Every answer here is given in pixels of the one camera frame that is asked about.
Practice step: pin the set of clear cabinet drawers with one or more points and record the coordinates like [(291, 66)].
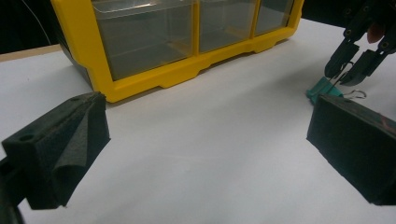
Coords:
[(146, 40)]

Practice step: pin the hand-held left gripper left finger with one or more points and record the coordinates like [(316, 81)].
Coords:
[(56, 146)]

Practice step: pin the yellow black organizer cabinet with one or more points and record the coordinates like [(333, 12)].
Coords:
[(174, 73)]

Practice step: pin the green binder clip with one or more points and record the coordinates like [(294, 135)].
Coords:
[(322, 88)]

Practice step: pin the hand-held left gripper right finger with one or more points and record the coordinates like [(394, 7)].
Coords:
[(358, 146)]

